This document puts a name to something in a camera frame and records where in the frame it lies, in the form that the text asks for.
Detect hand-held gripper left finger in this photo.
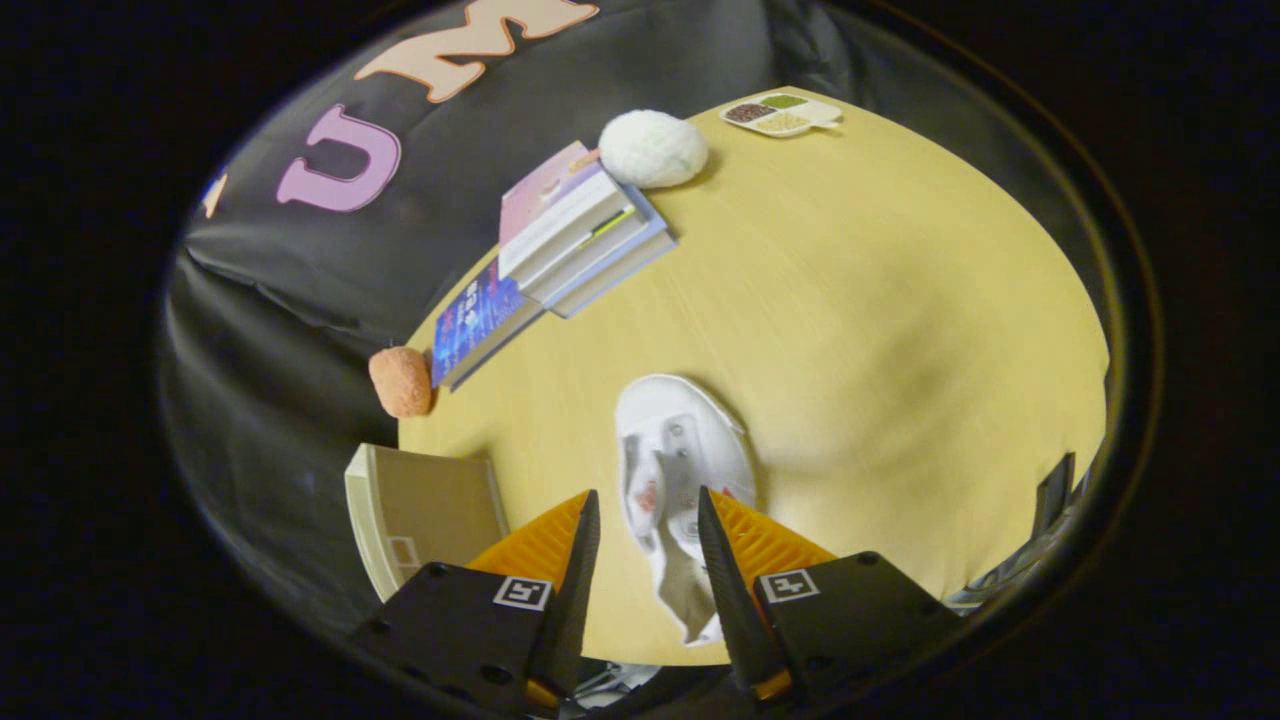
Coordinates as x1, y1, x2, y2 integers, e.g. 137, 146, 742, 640
348, 488, 603, 716

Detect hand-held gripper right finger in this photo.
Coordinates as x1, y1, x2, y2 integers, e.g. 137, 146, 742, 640
697, 486, 963, 706

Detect beige fabric storage box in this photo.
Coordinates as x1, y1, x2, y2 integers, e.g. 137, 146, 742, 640
344, 443, 511, 603

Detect white striped canvas shoe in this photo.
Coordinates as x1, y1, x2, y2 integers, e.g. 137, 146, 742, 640
613, 374, 758, 646

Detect orange fuzzy ball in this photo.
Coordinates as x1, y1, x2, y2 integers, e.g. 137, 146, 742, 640
368, 346, 436, 419

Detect blue cover book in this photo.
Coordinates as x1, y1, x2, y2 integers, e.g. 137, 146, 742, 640
430, 258, 546, 391

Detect grey blue book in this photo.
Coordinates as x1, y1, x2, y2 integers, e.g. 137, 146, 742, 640
550, 215, 679, 319

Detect white thick book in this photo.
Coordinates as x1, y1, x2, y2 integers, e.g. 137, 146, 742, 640
520, 195, 656, 301

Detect pink cover book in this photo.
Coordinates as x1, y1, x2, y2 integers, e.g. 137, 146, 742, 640
497, 140, 636, 281

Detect black backdrop cloth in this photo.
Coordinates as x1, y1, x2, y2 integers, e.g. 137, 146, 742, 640
160, 0, 1001, 641

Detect white fluffy ball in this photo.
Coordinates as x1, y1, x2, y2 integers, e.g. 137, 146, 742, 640
598, 109, 709, 189

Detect white divided grain dish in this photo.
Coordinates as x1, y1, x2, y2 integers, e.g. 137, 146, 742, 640
720, 92, 844, 138

